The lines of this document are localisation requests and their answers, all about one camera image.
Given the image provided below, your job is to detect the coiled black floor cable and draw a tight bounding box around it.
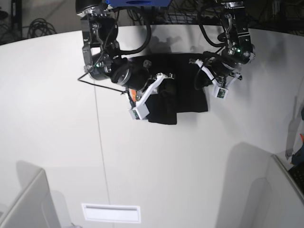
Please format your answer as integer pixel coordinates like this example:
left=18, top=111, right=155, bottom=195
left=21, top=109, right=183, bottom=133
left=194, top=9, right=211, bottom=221
left=27, top=18, right=57, bottom=40

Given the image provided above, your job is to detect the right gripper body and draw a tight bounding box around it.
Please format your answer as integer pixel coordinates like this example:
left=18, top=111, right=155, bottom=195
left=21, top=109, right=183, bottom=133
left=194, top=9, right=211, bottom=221
left=111, top=58, right=152, bottom=91

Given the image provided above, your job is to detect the black T-shirt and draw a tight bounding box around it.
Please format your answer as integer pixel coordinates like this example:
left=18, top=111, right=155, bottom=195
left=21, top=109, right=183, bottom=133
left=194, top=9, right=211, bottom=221
left=131, top=53, right=209, bottom=125

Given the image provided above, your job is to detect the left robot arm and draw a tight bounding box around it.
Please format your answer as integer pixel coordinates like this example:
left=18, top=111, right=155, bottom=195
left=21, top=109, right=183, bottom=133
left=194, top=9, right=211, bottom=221
left=194, top=0, right=255, bottom=90

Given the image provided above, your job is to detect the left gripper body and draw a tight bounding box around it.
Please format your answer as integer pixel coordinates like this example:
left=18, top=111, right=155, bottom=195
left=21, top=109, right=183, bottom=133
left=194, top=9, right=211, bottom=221
left=202, top=53, right=242, bottom=87

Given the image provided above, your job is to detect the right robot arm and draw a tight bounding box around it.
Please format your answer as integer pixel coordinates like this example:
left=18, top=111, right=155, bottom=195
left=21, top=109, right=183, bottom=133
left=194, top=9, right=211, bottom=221
left=76, top=0, right=176, bottom=97

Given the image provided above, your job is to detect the blue box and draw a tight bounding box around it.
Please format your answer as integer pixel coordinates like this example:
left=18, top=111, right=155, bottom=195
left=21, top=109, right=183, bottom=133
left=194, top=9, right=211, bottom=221
left=105, top=0, right=171, bottom=7

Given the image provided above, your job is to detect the white right partition panel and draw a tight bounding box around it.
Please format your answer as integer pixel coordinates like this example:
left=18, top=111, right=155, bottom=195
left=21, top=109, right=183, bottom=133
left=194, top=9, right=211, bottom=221
left=264, top=155, right=304, bottom=228

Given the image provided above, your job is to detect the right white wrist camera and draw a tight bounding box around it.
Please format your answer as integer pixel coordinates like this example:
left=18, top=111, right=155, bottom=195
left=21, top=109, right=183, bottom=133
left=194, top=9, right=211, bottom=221
left=127, top=73, right=175, bottom=120

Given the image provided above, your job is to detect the white partition panel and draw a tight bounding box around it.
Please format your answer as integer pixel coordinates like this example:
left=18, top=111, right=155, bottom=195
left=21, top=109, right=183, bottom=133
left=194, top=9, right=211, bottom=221
left=0, top=169, right=61, bottom=228
left=264, top=155, right=304, bottom=228

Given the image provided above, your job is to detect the teal orange tool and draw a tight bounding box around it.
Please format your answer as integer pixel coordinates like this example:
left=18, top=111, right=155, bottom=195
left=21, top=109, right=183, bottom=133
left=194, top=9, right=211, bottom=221
left=291, top=134, right=304, bottom=166

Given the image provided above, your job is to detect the black keyboard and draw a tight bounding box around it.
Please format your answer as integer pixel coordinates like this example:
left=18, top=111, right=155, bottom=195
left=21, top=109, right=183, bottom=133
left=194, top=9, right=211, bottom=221
left=288, top=163, right=304, bottom=193

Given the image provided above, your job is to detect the white left partition panel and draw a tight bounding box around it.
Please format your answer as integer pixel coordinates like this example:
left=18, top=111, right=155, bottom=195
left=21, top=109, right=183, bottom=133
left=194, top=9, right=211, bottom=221
left=0, top=169, right=61, bottom=228

